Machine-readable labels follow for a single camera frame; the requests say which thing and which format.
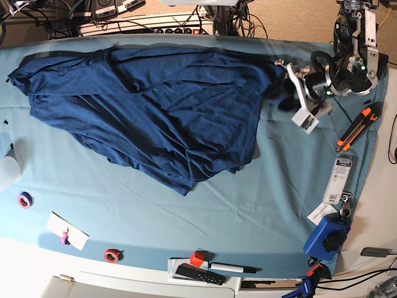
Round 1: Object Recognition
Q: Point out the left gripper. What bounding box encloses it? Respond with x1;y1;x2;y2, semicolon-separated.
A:
269;66;332;111

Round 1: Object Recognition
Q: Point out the dark blue t-shirt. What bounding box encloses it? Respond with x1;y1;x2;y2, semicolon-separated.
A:
8;47;282;195

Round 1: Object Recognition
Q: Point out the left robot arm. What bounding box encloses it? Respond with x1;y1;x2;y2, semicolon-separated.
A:
291;1;384;115

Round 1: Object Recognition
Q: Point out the black zip tie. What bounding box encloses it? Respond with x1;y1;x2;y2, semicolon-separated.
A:
332;96;353;124

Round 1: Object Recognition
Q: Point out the orange black utility knife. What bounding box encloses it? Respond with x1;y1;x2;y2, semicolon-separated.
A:
336;102;380;152

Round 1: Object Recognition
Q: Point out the clear blister retail package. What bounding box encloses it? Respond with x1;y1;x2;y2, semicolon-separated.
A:
323;153;353;204

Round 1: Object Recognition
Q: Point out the white power strip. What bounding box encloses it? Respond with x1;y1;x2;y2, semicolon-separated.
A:
78;12;214;37

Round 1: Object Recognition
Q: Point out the white label card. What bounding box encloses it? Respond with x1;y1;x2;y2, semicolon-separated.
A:
307;202;338;226

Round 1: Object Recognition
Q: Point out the blue box with knob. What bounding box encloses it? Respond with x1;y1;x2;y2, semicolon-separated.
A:
303;213;351;261

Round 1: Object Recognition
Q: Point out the black phone device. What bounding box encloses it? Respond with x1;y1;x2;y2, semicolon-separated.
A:
360;247;390;258

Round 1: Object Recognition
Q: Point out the white black marker pen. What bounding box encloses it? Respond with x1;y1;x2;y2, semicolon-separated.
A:
208;262;261;274

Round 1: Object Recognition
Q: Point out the red cube block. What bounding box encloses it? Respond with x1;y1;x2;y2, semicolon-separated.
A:
189;251;205;268

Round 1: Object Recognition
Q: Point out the blue black clamp bottom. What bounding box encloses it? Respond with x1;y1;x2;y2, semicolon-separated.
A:
282;263;329;298

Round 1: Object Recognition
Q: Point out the black remote control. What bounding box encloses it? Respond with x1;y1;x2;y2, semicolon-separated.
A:
176;263;226;286

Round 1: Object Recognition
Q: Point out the red tape roll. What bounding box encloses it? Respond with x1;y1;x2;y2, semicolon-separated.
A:
104;249;123;263

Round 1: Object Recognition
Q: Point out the light blue table cloth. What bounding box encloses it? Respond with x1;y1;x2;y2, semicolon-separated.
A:
0;33;389;279

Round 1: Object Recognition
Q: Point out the white paper card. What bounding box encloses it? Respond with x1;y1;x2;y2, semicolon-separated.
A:
46;212;89;251

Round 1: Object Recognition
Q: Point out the small pink toy figure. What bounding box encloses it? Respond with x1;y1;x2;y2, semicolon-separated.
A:
60;228;70;245

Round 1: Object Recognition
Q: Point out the purple tape roll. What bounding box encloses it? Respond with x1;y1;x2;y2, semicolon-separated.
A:
17;192;33;209

